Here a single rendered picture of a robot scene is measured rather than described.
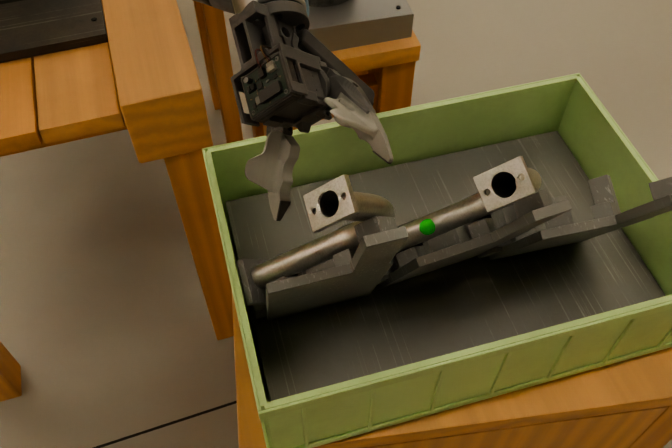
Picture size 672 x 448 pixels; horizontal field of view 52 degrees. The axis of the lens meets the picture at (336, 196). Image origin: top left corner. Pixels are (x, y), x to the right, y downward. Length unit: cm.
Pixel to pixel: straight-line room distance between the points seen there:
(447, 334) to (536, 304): 14
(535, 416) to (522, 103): 49
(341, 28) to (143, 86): 38
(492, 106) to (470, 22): 173
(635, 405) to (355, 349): 40
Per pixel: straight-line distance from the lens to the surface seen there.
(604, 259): 111
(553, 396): 104
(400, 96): 145
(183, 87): 123
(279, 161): 73
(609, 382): 108
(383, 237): 69
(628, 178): 112
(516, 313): 102
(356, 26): 133
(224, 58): 197
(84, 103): 128
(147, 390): 192
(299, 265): 86
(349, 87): 69
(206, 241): 155
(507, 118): 118
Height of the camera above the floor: 171
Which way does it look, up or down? 52 degrees down
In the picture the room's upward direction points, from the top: straight up
